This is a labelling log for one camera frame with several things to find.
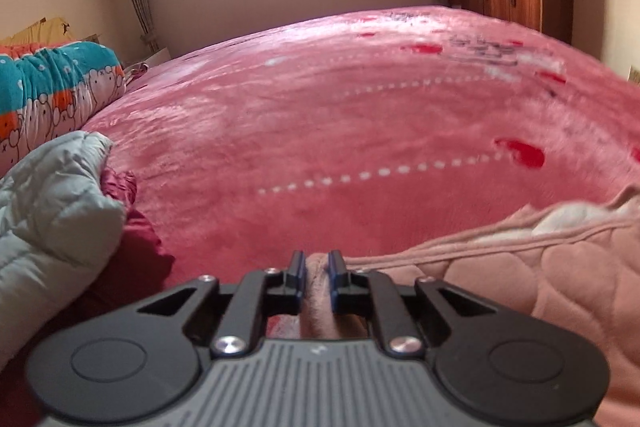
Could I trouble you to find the pink heart-print bed blanket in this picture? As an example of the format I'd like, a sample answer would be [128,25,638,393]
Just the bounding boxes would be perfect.
[87,6,639,284]

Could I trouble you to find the yellow pillow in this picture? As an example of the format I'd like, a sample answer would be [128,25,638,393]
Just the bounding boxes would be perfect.
[1,17,75,46]

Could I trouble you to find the teal cartoon-print quilt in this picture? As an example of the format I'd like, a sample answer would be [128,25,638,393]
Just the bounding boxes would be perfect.
[0,41,126,173]

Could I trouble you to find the light grey puffer jacket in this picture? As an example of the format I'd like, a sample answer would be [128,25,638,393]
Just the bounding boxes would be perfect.
[1,131,126,364]

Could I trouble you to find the pink quilted garment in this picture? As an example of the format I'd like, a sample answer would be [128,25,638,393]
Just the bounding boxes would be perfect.
[299,183,640,427]

